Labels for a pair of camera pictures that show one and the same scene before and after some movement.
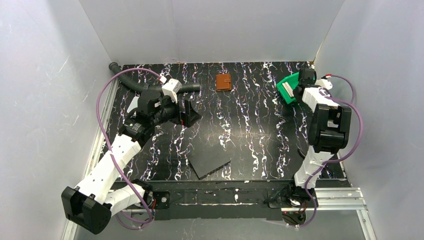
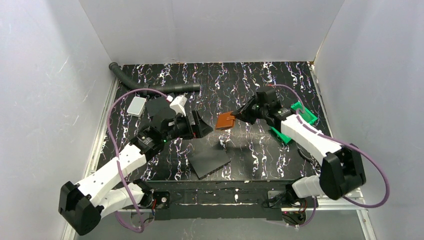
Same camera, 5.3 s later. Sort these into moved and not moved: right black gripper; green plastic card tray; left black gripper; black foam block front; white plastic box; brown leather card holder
Moved: brown leather card holder; left black gripper; right black gripper; green plastic card tray
Not moved: white plastic box; black foam block front
